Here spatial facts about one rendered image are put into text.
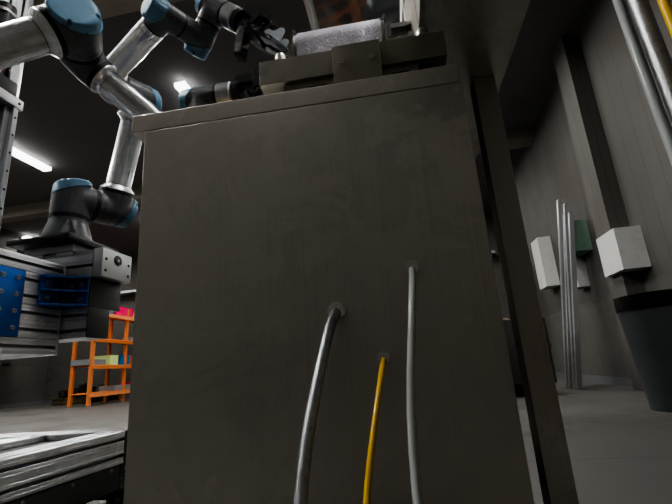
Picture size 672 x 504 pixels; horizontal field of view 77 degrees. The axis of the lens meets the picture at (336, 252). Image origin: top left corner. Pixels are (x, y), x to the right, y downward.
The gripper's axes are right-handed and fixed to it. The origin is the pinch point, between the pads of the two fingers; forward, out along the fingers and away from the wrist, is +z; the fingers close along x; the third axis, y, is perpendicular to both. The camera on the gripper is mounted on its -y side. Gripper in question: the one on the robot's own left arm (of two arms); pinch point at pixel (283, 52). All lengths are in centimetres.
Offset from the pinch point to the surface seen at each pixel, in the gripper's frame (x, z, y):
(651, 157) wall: 238, 146, 192
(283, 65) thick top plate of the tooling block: -25.0, 21.3, -15.8
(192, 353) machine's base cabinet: -31, 47, -73
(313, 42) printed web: -5.3, 9.7, 3.9
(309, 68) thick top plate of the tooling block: -25.0, 26.9, -13.6
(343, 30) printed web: -5.2, 14.8, 11.1
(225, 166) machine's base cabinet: -31, 30, -42
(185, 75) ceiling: 258, -279, 59
